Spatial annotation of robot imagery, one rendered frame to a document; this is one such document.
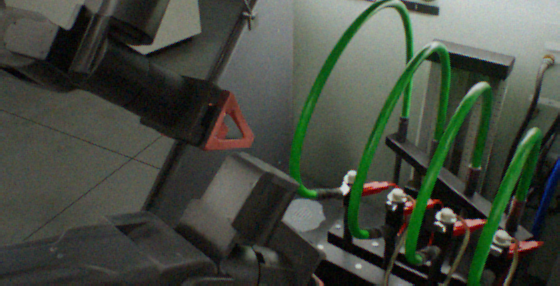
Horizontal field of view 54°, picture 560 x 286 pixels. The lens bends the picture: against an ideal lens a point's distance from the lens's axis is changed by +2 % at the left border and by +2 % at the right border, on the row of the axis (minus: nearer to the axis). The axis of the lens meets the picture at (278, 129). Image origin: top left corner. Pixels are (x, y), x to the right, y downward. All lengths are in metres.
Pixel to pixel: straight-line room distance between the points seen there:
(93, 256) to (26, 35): 0.28
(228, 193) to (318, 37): 0.80
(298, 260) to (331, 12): 0.71
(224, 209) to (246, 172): 0.03
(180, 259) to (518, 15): 0.76
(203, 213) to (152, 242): 0.06
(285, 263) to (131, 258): 0.19
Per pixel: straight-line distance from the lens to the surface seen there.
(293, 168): 0.70
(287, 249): 0.52
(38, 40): 0.55
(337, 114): 1.24
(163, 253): 0.38
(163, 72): 0.55
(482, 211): 0.96
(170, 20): 3.96
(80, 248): 0.35
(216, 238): 0.41
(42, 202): 2.83
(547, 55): 1.00
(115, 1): 0.54
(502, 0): 1.00
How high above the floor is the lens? 1.71
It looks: 34 degrees down
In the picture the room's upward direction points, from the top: 1 degrees counter-clockwise
